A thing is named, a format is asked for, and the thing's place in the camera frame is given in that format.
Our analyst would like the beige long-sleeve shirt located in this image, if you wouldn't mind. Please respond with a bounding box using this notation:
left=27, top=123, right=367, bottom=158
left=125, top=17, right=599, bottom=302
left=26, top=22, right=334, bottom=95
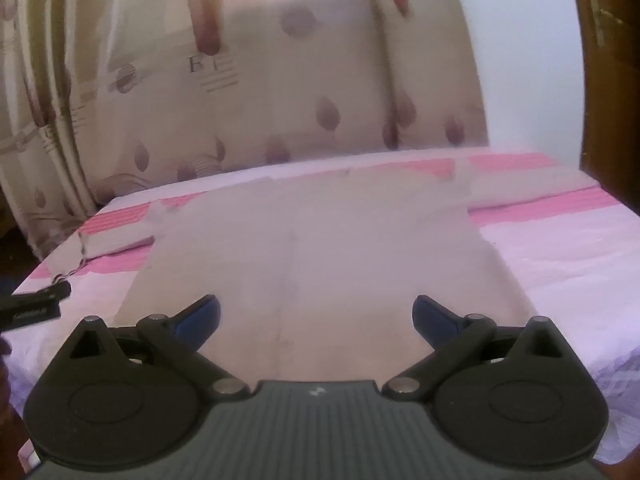
left=47, top=157, right=601, bottom=382

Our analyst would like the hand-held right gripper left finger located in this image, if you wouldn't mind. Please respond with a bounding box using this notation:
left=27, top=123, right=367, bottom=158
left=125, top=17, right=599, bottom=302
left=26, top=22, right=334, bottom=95
left=68, top=294, right=251, bottom=404

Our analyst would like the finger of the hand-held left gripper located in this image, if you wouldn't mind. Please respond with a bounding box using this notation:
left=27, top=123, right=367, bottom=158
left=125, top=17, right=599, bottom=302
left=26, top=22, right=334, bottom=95
left=39, top=280, right=72, bottom=304

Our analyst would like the brass door latch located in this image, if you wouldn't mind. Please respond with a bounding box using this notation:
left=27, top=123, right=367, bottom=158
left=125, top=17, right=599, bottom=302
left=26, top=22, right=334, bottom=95
left=589, top=0, right=625, bottom=47

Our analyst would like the beige patterned curtain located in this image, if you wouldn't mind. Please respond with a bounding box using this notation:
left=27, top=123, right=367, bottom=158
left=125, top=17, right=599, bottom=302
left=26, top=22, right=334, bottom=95
left=0, top=0, right=490, bottom=262

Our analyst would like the pink checked bed sheet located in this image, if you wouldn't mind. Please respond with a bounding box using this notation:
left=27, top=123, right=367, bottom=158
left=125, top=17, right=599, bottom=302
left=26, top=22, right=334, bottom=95
left=10, top=150, right=640, bottom=467

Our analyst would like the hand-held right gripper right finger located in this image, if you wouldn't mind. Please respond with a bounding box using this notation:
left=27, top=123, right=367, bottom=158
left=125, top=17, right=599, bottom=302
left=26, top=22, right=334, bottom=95
left=382, top=295, right=567, bottom=403

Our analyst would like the brown wooden door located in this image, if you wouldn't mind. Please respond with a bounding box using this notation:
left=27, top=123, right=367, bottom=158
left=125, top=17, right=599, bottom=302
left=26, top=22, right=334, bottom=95
left=574, top=0, right=640, bottom=243

